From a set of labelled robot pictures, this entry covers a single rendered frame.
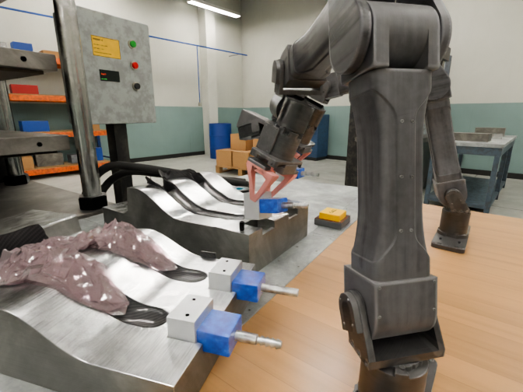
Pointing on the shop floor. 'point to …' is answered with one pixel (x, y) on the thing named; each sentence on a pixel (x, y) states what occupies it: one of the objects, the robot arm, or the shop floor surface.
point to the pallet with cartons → (235, 155)
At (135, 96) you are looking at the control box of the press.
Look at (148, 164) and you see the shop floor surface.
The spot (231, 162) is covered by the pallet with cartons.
